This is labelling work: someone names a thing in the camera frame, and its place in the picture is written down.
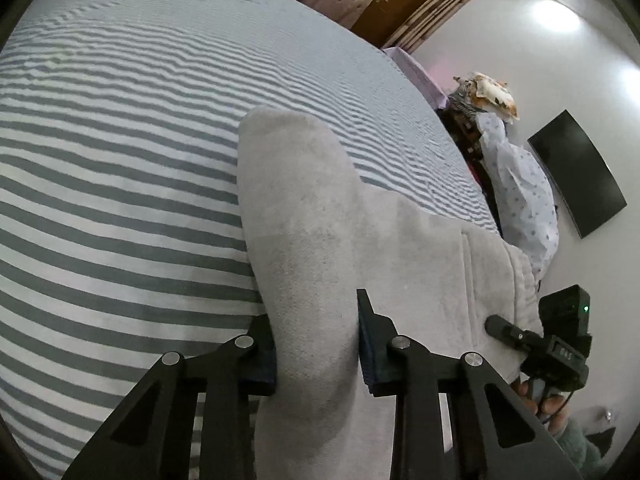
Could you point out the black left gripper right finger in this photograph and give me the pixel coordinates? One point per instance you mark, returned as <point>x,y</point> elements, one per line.
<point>454,418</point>

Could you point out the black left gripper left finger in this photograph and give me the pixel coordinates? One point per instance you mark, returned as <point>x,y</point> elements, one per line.
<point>179,402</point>

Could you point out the light grey fleece pants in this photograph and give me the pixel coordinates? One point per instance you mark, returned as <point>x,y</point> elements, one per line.
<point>316,235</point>

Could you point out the person's right hand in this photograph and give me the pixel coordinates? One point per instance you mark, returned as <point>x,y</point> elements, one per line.
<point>553,411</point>

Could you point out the white dotted cloth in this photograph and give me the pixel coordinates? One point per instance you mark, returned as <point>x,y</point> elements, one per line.
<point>523,195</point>

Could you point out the grey striped bed sheet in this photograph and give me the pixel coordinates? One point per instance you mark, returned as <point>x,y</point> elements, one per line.
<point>121,233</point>

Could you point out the floral pillow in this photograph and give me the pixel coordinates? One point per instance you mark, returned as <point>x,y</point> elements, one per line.
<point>477,92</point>

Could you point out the purple bedding stack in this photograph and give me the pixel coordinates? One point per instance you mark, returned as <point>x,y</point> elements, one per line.
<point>418,76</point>

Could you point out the striped side curtain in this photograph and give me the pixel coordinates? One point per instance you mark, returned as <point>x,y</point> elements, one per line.
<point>422,24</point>

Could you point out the black wall television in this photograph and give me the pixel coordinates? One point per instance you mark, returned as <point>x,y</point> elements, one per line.
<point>579,172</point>

